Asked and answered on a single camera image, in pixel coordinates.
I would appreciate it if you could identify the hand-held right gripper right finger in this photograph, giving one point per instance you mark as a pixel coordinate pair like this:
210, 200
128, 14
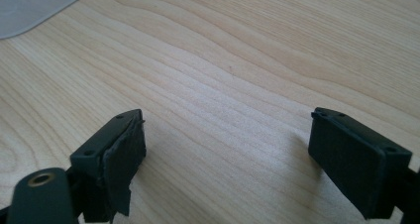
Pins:
350, 158

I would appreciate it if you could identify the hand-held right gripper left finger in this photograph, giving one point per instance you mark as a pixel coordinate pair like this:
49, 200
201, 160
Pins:
122, 151

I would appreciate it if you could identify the clear plastic storage box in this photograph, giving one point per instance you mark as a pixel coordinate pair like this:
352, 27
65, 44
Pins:
29, 6

